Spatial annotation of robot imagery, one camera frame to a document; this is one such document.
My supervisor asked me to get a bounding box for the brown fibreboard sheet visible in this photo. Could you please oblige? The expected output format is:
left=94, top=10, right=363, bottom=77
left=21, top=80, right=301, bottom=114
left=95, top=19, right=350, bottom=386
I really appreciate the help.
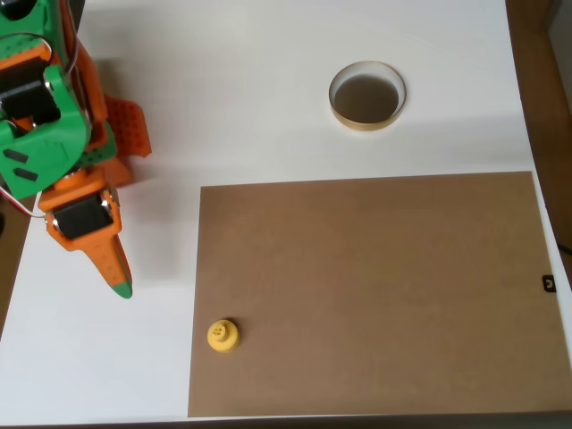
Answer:
left=187, top=171, right=572, bottom=418

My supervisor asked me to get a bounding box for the white red servo cable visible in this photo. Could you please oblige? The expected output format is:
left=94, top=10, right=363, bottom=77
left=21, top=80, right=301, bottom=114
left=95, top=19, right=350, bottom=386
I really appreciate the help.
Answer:
left=0, top=181, right=48, bottom=221

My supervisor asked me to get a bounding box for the small yellow knob piece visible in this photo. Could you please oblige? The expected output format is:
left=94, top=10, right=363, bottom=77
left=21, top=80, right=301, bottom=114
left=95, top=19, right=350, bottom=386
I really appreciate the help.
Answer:
left=206, top=317, right=241, bottom=355

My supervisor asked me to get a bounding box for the round wooden ring dish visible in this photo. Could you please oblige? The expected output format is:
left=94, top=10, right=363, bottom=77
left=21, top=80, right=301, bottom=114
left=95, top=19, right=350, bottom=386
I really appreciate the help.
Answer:
left=328, top=60, right=408, bottom=133

